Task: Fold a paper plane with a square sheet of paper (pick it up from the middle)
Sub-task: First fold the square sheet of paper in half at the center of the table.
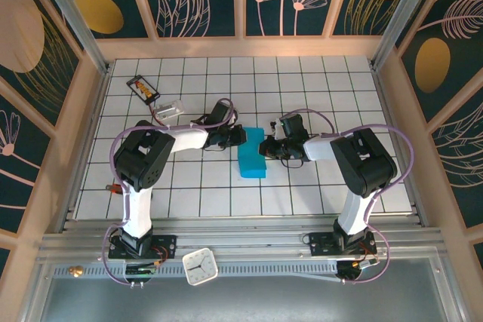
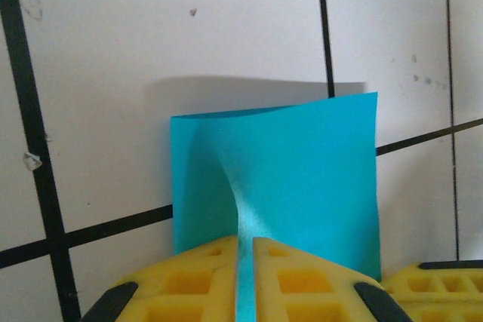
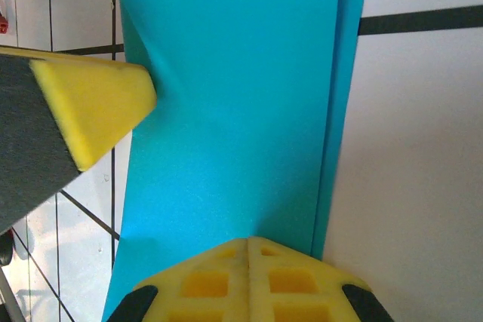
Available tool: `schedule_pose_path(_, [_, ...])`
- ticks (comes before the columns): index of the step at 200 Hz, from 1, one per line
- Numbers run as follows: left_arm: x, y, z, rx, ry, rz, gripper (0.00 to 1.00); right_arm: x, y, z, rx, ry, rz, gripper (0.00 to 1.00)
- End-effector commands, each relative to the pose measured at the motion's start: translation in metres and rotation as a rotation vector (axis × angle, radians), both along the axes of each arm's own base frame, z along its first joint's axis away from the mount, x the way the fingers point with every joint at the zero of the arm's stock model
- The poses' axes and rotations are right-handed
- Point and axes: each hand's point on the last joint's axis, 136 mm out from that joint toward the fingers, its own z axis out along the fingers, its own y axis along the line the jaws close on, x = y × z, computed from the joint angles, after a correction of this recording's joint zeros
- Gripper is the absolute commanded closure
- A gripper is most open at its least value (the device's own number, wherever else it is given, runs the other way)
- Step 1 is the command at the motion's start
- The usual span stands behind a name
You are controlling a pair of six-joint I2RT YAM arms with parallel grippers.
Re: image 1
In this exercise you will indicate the blue cloth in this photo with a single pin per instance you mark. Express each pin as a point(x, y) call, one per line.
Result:
point(251, 163)

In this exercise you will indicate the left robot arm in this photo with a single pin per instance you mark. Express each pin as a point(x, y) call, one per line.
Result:
point(139, 212)

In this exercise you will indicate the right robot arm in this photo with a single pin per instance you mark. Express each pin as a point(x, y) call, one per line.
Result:
point(351, 216)

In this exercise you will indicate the white square clock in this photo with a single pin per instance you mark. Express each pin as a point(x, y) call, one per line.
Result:
point(200, 266)

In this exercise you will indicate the clear plastic box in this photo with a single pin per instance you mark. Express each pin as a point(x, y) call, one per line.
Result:
point(170, 109)

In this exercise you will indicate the black battery with orange label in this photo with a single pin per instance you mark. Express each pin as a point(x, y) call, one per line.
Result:
point(143, 89)

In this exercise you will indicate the grey metal panel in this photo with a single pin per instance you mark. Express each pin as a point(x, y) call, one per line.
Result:
point(264, 299)

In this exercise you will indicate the brass knob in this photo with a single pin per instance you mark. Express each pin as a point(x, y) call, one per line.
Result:
point(76, 270)

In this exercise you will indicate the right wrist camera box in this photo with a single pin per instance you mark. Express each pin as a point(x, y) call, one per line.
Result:
point(278, 130)

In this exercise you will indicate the aluminium mounting rail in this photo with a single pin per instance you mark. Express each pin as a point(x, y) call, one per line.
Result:
point(245, 235)

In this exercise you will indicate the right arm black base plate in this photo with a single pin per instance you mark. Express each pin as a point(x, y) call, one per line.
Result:
point(320, 244)

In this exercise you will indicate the aluminium side rail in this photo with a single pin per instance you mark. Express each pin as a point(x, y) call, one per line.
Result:
point(391, 111)
point(88, 141)

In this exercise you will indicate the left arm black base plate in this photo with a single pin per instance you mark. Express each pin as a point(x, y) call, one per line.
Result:
point(166, 246)

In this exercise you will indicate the aluminium corner post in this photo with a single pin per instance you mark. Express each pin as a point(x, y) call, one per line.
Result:
point(77, 24)
point(402, 16)

